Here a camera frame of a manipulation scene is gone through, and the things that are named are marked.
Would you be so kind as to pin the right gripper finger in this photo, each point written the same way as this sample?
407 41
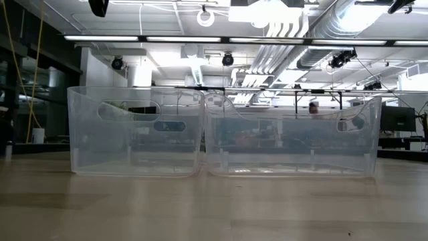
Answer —
403 5

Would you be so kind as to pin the clear plastic bin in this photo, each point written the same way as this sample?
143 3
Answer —
284 150
100 150

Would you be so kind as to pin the black round ceiling lamp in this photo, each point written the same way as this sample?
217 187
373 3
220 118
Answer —
227 59
117 63

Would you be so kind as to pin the black ceiling spotlight cluster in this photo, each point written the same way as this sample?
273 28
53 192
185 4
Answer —
341 58
372 86

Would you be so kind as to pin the long ceiling light bar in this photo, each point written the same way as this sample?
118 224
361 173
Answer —
184 39

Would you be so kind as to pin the green artificial succulent plant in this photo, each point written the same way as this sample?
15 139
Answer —
117 106

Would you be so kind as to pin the black computer monitor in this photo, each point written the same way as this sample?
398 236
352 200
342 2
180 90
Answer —
398 118

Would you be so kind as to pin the dark background desk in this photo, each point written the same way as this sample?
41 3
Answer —
401 142

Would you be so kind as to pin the person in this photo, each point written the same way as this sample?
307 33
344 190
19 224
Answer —
313 108

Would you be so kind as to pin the white cylindrical container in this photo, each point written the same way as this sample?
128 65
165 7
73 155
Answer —
38 135

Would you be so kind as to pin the small pale cylinder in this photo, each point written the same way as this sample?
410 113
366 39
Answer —
8 150

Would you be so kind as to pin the silver ventilation duct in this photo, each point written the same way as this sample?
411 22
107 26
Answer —
329 33

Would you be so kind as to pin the black metal background frame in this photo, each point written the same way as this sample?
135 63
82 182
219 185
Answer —
317 91

